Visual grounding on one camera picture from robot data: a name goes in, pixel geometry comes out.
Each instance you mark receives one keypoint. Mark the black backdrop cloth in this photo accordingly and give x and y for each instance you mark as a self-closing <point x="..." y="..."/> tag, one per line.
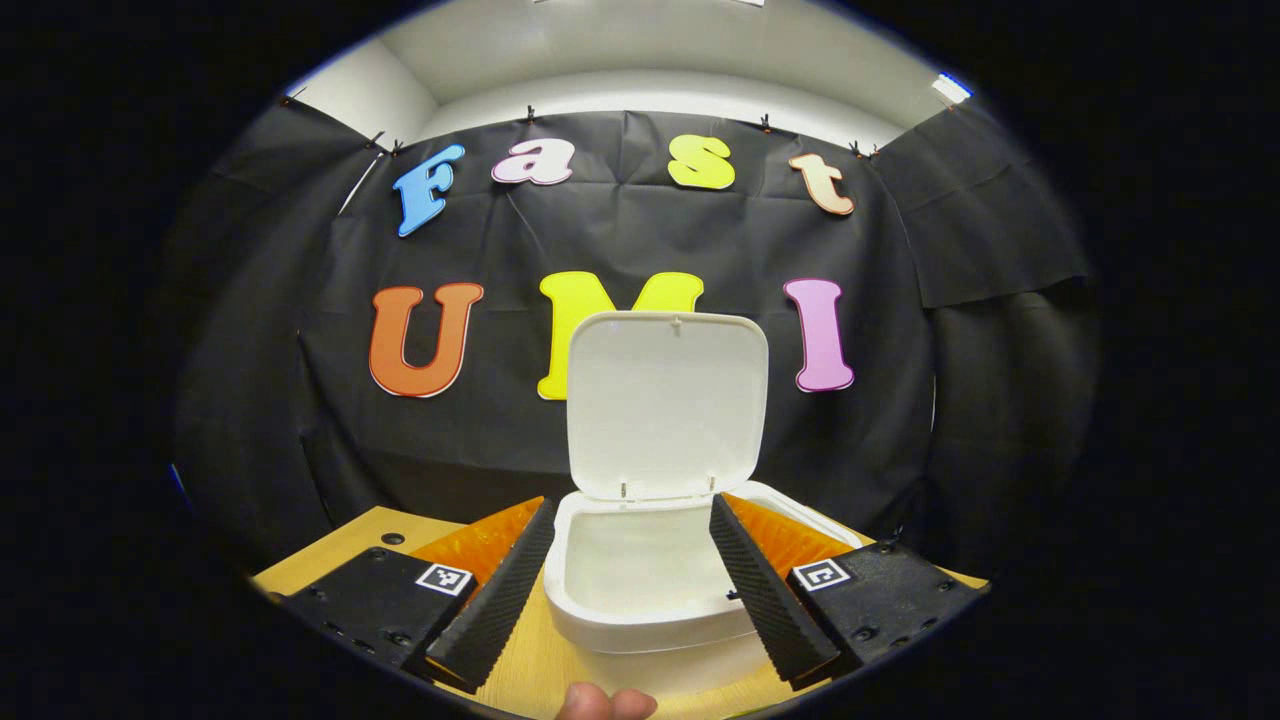
<point x="500" y="430"/>

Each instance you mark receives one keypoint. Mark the small ceiling light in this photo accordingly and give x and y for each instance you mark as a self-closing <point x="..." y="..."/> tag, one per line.
<point x="952" y="88"/>

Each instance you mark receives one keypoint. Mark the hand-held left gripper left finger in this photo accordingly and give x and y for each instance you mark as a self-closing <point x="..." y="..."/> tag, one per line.
<point x="500" y="590"/>

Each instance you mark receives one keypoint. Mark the white desktop garbage bin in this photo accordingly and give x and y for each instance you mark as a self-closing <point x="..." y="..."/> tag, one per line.
<point x="660" y="400"/>

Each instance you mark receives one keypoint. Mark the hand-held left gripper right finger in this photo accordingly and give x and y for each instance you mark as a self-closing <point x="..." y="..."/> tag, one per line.
<point x="760" y="590"/>

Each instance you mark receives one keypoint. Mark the wooden desktop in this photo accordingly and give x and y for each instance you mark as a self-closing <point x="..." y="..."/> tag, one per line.
<point x="340" y="545"/>

